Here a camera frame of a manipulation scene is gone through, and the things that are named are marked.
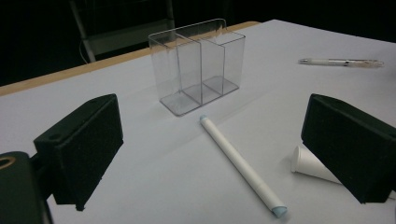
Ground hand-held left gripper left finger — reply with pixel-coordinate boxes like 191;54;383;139
33;92;124;212

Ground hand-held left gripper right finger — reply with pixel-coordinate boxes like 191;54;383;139
301;93;396;204

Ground white and clear pen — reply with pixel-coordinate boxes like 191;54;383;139
298;57;386;69

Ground clear acrylic pen holder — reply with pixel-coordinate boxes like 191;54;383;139
148;18;247;118

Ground white pen with blue ends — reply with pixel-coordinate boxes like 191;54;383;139
199;114;288;218

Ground white paper cone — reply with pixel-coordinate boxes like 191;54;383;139
290;145;396;201

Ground grey metal stand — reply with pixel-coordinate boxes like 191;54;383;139
68;0;176;63

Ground white cable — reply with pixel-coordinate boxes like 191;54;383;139
78;39;91;65

